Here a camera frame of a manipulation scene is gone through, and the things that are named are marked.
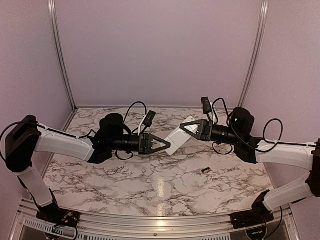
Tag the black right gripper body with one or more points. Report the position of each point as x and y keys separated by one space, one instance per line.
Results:
x=208 y=130

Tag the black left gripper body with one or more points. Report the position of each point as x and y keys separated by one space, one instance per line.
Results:
x=142 y=149

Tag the white remote control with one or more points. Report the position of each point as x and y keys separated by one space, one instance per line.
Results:
x=178 y=137

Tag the black AAA battery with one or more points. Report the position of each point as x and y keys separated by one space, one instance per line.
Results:
x=206 y=170

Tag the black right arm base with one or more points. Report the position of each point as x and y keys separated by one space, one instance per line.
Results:
x=258 y=214

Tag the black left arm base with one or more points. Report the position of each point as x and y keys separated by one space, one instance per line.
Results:
x=54 y=214

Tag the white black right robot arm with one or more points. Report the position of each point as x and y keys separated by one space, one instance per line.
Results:
x=255 y=150

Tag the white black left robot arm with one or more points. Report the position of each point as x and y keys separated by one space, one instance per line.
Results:
x=29 y=136

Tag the aluminium right corner post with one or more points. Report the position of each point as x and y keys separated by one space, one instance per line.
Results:
x=261 y=28

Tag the aluminium corner post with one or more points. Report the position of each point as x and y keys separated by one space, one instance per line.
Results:
x=261 y=28
x=59 y=51

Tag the aluminium left corner post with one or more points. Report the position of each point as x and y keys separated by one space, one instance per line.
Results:
x=59 y=51

